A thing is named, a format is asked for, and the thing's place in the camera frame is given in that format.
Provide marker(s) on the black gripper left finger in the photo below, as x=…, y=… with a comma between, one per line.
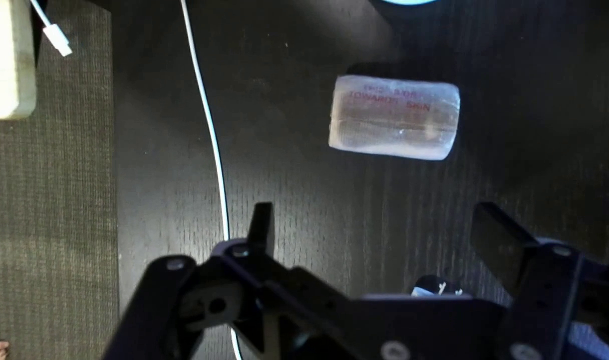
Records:
x=170, y=301

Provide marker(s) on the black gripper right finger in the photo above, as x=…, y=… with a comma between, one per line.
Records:
x=546, y=301

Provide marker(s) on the light wooden board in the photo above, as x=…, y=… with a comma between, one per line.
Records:
x=4, y=67

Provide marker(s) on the clear plastic-wrapped roll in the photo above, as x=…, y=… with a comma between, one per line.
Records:
x=394, y=120

